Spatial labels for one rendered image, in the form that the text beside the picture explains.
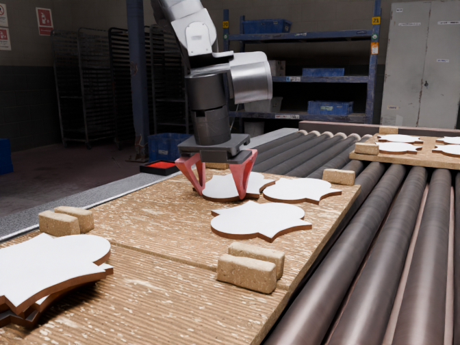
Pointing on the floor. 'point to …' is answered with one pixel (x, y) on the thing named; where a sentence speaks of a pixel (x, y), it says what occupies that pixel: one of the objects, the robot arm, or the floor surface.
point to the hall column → (138, 79)
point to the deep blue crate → (165, 146)
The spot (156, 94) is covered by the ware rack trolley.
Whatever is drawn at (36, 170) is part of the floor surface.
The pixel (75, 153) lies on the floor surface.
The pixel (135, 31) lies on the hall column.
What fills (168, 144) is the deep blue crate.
